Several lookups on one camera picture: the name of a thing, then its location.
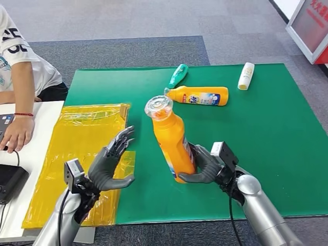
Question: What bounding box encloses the person's hand with bracelet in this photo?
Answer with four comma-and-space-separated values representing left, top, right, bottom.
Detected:
0, 116, 35, 153

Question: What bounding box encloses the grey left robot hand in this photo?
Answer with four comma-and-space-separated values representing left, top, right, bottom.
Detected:
87, 125, 136, 192

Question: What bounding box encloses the person's forearm with bracelet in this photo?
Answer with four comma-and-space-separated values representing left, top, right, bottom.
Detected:
11, 61, 35, 116

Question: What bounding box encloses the person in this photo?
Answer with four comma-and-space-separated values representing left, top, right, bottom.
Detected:
0, 5, 69, 153

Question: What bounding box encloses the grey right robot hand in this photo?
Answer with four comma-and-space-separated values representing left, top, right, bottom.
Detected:
178, 144, 223, 186

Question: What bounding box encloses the white framed red sign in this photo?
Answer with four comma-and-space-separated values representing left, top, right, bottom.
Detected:
286, 0, 328, 65

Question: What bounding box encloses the laptop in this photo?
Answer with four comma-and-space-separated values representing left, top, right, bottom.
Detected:
0, 113, 15, 141

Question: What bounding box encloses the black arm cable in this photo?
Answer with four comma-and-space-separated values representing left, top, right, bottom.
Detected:
57, 188, 70, 246
228, 190, 243, 246

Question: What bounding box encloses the green bottle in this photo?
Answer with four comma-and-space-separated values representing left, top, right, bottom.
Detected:
168, 64, 189, 90

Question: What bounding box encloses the orange bottle with blue label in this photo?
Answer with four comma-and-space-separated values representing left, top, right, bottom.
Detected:
164, 85, 229, 107

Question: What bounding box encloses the orange bottle with white label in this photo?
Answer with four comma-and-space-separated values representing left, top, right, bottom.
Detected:
144, 95, 198, 184

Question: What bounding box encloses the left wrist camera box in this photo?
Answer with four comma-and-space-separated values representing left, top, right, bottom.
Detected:
63, 158, 86, 194

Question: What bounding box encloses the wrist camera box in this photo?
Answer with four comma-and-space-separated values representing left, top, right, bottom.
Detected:
63, 158, 86, 194
210, 141, 239, 174

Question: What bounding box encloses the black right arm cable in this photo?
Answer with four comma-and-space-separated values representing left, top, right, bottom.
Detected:
228, 190, 243, 246

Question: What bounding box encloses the white table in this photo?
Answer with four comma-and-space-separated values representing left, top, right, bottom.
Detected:
0, 100, 96, 245

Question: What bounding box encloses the green mat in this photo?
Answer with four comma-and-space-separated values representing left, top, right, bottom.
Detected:
64, 63, 328, 226

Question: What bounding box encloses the black box device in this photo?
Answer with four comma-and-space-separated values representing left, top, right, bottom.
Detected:
0, 165, 29, 206

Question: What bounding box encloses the yellow plastic sheet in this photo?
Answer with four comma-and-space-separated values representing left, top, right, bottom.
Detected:
22, 103, 136, 230

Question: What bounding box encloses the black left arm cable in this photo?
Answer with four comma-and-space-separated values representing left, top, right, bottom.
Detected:
57, 188, 70, 246

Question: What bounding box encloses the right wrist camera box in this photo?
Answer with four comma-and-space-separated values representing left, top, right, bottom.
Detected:
210, 141, 239, 174

